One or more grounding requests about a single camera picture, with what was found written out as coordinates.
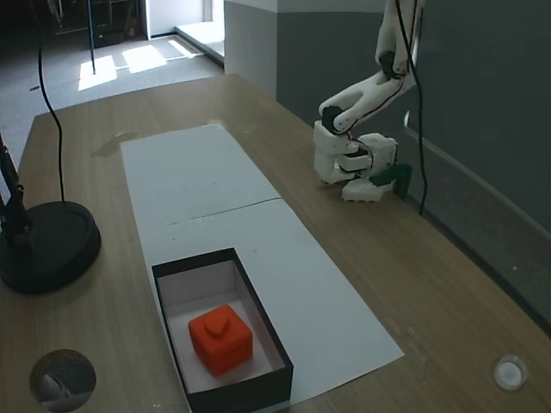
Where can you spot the orange cube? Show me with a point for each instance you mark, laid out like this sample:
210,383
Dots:
221,340

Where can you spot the black cardboard box white inside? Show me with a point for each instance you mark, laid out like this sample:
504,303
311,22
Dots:
275,340

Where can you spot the white paper sheet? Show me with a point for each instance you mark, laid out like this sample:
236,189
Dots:
310,292
193,172

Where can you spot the green table clamp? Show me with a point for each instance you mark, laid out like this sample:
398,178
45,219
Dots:
394,174

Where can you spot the black round lamp base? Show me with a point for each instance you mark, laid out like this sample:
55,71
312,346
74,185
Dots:
51,249

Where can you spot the thin dark pole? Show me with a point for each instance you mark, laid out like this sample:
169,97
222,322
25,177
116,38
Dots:
91,38

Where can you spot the white round cap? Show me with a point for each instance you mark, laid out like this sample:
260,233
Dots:
509,372

